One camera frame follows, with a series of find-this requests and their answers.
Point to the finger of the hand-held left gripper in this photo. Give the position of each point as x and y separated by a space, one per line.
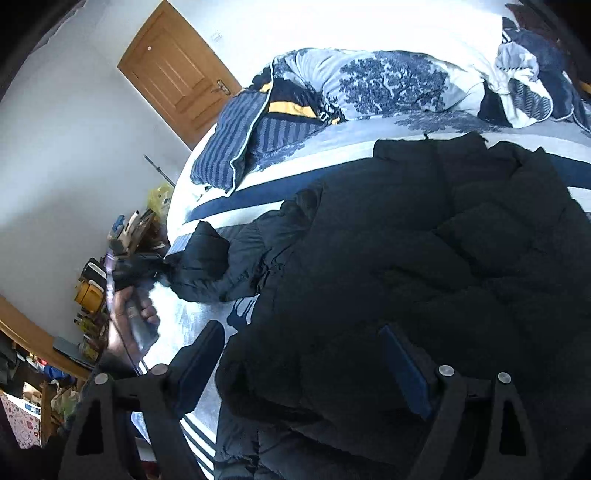
162 269

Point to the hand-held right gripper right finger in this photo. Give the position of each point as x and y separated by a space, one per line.
408 374

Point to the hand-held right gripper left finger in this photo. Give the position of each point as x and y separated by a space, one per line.
199 369

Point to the black puffer jacket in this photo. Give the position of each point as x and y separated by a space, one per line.
369 258

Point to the person's left forearm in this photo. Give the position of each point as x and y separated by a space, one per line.
113 359

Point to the person's left hand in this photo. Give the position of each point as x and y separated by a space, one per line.
121 318

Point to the dark wooden side table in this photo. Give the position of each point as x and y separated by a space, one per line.
150 242

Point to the yellow plastic bag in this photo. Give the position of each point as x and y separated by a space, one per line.
159 201

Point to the thin metal rod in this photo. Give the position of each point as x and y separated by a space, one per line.
159 170

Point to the light wooden board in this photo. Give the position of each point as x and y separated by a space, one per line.
41 337

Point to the blue striped pillow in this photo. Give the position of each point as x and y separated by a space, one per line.
221 147

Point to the pink printed cloth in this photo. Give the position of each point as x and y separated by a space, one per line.
21 422

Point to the black yellow banded pillow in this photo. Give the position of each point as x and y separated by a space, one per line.
286 115

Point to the bed with blue printed sheet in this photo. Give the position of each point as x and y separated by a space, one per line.
323 152

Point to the wooden door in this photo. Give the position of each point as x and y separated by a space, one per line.
175 69

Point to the tree print duvet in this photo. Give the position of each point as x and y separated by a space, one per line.
383 83

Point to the dark wooden headboard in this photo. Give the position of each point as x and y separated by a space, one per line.
521 14

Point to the white light switch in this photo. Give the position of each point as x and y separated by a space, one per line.
216 35

